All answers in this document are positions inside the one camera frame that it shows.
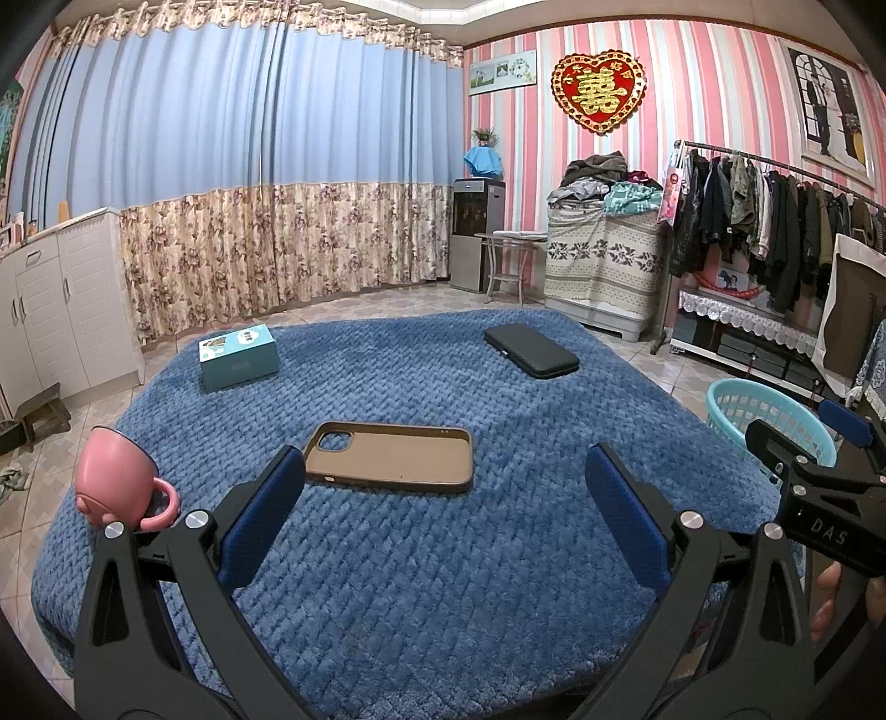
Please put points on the green wall picture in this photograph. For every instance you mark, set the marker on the green wall picture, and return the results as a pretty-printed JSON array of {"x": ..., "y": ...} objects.
[{"x": 8, "y": 131}]

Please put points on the small metal table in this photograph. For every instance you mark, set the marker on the small metal table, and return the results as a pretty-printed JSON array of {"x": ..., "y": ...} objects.
[{"x": 512, "y": 237}]

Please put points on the row of hanging clothes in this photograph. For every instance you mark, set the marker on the row of hanging clothes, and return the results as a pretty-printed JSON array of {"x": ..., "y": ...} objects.
[{"x": 775, "y": 221}]

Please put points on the teal cardboard box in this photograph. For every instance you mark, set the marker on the teal cardboard box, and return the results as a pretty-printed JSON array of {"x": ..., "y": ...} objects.
[{"x": 239, "y": 363}]

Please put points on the wall picture with clock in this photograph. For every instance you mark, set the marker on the wall picture with clock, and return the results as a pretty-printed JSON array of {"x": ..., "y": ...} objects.
[{"x": 502, "y": 73}]

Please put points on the black flat case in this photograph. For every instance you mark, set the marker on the black flat case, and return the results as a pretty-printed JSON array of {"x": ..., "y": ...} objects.
[{"x": 533, "y": 352}]

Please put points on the blue and floral curtain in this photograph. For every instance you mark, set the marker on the blue and floral curtain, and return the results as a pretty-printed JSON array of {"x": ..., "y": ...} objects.
[{"x": 242, "y": 173}]

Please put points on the white cabinet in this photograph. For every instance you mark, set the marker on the white cabinet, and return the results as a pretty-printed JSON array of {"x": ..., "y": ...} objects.
[{"x": 62, "y": 311}]

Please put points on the pink hanging bag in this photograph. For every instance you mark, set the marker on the pink hanging bag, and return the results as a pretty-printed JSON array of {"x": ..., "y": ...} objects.
[{"x": 671, "y": 190}]

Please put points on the person's right hand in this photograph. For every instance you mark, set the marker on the person's right hand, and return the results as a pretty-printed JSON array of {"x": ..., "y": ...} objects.
[{"x": 827, "y": 602}]

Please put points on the red heart wall decoration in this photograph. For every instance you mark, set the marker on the red heart wall decoration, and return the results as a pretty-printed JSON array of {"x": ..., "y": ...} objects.
[{"x": 599, "y": 93}]

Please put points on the small potted plant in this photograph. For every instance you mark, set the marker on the small potted plant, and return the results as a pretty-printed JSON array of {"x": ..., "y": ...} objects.
[{"x": 486, "y": 137}]

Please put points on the low cabinet with lace cloth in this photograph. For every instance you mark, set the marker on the low cabinet with lace cloth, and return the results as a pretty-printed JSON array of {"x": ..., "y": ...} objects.
[{"x": 747, "y": 315}]

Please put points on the teal plastic basket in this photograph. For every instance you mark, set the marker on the teal plastic basket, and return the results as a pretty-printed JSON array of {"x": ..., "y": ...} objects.
[{"x": 734, "y": 408}]

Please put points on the blue cover on dispenser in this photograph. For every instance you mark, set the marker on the blue cover on dispenser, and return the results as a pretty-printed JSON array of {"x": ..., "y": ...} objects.
[{"x": 484, "y": 160}]

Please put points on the brown phone case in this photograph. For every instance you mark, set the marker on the brown phone case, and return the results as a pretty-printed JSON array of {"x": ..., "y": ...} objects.
[{"x": 394, "y": 457}]

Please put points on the chest under patterned cloth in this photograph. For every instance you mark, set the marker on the chest under patterned cloth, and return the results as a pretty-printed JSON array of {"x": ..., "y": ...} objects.
[{"x": 602, "y": 266}]

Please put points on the grey water dispenser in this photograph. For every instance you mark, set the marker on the grey water dispenser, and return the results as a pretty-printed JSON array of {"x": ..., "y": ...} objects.
[{"x": 474, "y": 242}]

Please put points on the pile of clothes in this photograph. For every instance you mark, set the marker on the pile of clothes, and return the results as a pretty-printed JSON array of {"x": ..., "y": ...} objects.
[{"x": 599, "y": 176}]

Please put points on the small wooden stool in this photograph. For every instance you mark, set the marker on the small wooden stool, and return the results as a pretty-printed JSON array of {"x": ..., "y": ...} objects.
[{"x": 41, "y": 415}]

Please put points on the sofa with blue patterned cloth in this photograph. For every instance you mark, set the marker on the sofa with blue patterned cloth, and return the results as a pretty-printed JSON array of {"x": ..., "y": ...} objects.
[{"x": 872, "y": 377}]

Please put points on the crumpled cloth on floor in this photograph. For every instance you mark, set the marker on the crumpled cloth on floor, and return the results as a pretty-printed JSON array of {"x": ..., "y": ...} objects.
[{"x": 10, "y": 484}]

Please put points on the brown folded table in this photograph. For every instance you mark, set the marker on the brown folded table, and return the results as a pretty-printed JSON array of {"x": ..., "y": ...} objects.
[{"x": 855, "y": 311}]

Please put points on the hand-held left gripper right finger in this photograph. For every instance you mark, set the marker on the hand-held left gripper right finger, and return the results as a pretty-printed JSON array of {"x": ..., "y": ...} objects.
[{"x": 626, "y": 519}]

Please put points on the pink mug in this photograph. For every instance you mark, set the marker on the pink mug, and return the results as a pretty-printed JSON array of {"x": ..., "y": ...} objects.
[{"x": 111, "y": 478}]

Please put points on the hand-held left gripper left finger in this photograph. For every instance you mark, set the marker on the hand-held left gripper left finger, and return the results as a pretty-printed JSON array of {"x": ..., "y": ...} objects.
[{"x": 266, "y": 512}]

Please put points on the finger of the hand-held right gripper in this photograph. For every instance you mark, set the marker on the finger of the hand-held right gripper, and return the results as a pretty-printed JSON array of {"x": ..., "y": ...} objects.
[
  {"x": 772, "y": 443},
  {"x": 844, "y": 422}
]

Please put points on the metal clothes rack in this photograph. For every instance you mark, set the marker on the metal clothes rack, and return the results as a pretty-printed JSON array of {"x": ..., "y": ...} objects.
[{"x": 727, "y": 152}]

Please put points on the blue woven blanket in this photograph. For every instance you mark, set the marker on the blue woven blanket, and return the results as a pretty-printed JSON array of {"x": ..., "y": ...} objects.
[{"x": 415, "y": 568}]

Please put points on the framed wall poster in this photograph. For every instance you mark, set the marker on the framed wall poster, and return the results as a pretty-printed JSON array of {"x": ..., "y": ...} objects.
[{"x": 827, "y": 104}]

